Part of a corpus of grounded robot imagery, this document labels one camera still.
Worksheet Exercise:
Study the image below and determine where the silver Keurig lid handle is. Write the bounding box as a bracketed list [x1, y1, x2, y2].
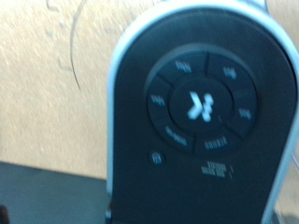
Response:
[106, 0, 299, 224]

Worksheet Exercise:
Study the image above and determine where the grey partition board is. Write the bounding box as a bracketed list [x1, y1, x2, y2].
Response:
[0, 161, 110, 224]

